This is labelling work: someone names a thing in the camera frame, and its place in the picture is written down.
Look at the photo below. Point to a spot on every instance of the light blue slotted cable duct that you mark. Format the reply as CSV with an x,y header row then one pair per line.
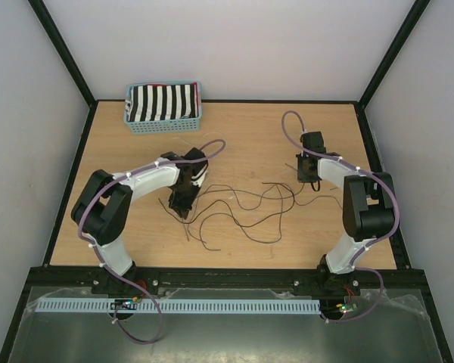
x,y
181,306

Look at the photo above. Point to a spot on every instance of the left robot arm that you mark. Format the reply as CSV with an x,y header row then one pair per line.
x,y
103,206

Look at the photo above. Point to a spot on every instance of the light blue plastic basket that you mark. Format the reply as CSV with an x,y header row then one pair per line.
x,y
156,127

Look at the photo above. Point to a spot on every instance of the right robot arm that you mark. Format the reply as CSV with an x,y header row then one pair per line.
x,y
368,201

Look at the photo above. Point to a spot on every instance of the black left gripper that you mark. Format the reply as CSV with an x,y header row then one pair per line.
x,y
181,206

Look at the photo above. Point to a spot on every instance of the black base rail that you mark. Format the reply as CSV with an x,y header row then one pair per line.
x,y
305,282

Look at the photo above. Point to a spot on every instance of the black white striped cloth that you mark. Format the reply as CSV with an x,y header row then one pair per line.
x,y
162,102

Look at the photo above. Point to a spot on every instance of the white zip tie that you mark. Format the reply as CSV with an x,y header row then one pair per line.
x,y
199,141

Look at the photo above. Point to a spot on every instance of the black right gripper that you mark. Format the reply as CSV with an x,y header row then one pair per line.
x,y
302,177

